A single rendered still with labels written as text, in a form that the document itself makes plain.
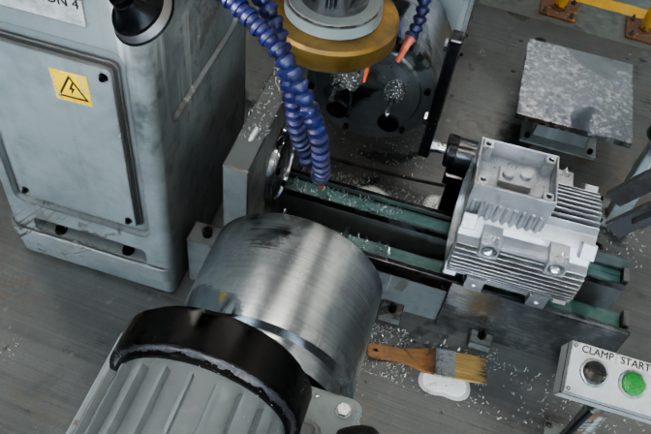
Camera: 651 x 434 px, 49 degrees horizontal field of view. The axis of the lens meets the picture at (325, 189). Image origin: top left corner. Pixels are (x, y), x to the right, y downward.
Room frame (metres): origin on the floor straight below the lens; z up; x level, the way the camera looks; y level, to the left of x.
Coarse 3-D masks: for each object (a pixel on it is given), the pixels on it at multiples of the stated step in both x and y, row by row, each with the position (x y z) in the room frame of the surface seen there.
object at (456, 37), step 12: (456, 36) 0.91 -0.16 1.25; (444, 48) 0.90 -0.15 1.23; (456, 48) 0.89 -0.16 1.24; (444, 60) 0.90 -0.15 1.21; (456, 60) 0.89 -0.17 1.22; (444, 72) 0.89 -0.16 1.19; (444, 84) 0.89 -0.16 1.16; (444, 96) 0.89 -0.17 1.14; (432, 108) 0.89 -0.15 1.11; (432, 120) 0.89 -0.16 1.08; (432, 132) 0.89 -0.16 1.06; (420, 144) 0.89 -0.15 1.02; (432, 144) 0.90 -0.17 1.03
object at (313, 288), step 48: (240, 240) 0.55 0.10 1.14; (288, 240) 0.54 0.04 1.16; (336, 240) 0.56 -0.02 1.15; (192, 288) 0.50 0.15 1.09; (240, 288) 0.47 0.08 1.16; (288, 288) 0.47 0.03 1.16; (336, 288) 0.50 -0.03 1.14; (288, 336) 0.42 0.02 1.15; (336, 336) 0.44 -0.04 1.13; (336, 384) 0.40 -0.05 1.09
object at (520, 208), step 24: (480, 144) 0.79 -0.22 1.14; (504, 144) 0.80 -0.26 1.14; (480, 168) 0.77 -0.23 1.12; (504, 168) 0.77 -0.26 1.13; (528, 168) 0.79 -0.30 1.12; (552, 168) 0.77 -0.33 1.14; (480, 192) 0.71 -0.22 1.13; (504, 192) 0.70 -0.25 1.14; (528, 192) 0.73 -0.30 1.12; (552, 192) 0.73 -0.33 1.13; (480, 216) 0.71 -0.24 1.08; (504, 216) 0.70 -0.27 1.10; (528, 216) 0.70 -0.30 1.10
